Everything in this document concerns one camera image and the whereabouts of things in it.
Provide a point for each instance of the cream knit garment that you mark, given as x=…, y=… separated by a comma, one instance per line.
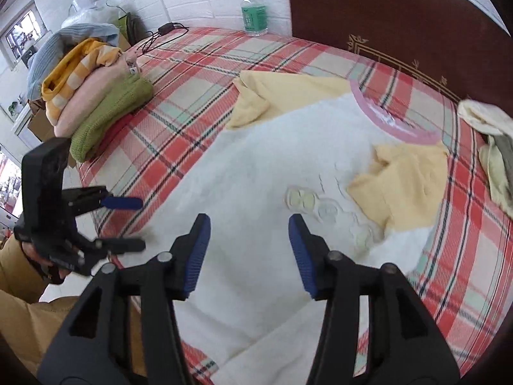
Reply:
x=481, y=114

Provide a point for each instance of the white plastic bag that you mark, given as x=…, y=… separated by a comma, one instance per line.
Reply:
x=86, y=14

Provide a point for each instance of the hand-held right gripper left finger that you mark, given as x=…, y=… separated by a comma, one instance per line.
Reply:
x=196, y=256

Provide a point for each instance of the folded blue knit sweater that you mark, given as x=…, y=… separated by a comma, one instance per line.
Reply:
x=40, y=64

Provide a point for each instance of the cardboard box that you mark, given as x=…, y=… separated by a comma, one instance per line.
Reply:
x=40, y=126

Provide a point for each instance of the green label water bottle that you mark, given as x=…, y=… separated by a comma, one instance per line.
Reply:
x=254, y=16

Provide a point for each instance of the person's tan pants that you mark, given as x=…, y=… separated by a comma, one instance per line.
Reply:
x=36, y=329

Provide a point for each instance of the folded green knit sweater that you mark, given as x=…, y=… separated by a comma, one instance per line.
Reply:
x=112, y=112

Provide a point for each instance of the olive green bag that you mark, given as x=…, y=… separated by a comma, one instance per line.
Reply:
x=134, y=28

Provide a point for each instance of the dark wooden headboard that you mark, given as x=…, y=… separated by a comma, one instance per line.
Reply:
x=400, y=16

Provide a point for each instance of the window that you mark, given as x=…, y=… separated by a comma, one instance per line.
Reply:
x=24, y=34

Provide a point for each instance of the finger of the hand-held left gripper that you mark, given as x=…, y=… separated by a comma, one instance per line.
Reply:
x=116, y=245
x=120, y=203

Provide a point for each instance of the folded yellow checked sweater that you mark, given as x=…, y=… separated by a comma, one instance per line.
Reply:
x=76, y=64

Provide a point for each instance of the folded pink sweater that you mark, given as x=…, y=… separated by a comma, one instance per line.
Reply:
x=96, y=88

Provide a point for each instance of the person's left hand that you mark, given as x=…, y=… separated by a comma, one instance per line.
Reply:
x=44, y=270

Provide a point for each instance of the white sweatshirt with yellow sleeves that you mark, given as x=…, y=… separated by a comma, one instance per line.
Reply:
x=280, y=148

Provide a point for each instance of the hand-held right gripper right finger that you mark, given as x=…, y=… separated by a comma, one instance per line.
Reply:
x=302, y=256

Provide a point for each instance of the red plaid blanket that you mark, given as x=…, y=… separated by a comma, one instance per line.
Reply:
x=180, y=128

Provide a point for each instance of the person's left forearm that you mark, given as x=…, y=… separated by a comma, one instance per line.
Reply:
x=16, y=268

